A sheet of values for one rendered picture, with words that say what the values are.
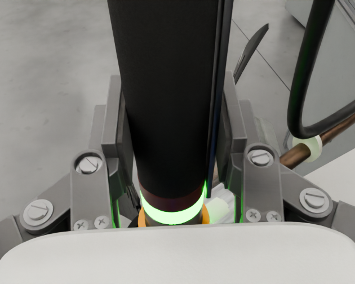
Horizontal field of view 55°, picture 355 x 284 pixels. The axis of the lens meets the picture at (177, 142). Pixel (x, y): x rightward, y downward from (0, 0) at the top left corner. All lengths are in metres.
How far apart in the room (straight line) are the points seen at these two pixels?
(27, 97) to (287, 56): 2.05
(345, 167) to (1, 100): 2.50
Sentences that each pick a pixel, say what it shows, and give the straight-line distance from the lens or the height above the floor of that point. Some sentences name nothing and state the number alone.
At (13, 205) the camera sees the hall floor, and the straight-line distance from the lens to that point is 2.16.
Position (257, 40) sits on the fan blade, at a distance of 0.48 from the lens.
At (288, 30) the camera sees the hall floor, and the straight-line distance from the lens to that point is 3.36.
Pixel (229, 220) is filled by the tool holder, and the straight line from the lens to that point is 0.24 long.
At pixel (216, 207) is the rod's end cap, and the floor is 1.46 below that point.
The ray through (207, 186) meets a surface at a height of 1.53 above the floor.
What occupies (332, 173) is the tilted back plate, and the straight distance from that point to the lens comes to 0.66.
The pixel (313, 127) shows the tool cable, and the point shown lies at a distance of 0.28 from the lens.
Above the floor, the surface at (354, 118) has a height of 1.46.
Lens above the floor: 1.67
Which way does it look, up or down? 49 degrees down
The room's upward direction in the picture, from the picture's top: 1 degrees counter-clockwise
